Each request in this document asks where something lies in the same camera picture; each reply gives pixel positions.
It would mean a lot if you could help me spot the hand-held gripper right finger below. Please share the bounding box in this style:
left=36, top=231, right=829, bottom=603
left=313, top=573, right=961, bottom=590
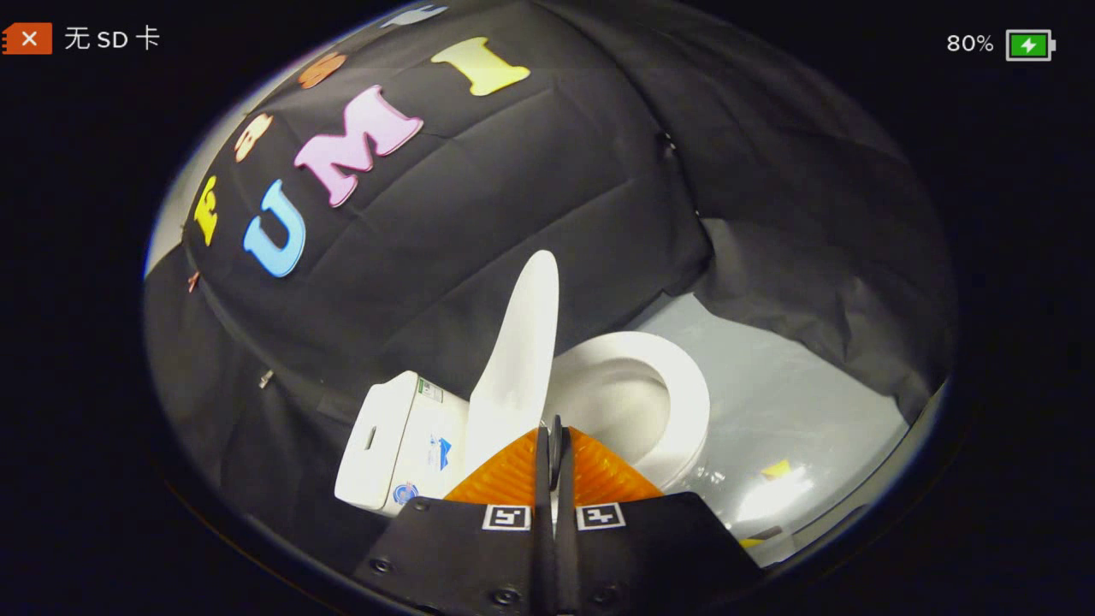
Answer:
left=547, top=415, right=762, bottom=616

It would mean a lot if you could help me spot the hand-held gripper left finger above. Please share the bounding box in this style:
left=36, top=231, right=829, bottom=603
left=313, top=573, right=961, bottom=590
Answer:
left=355, top=426, right=557, bottom=616

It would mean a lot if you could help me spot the white toilet lid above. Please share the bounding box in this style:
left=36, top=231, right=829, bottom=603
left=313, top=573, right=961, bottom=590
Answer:
left=466, top=250, right=559, bottom=493

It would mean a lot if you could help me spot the white toilet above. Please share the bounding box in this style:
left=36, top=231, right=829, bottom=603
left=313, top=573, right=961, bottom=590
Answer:
left=334, top=331, right=711, bottom=517

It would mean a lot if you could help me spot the black backdrop cloth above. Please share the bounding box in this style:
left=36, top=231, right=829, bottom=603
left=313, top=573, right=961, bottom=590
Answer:
left=144, top=0, right=955, bottom=583

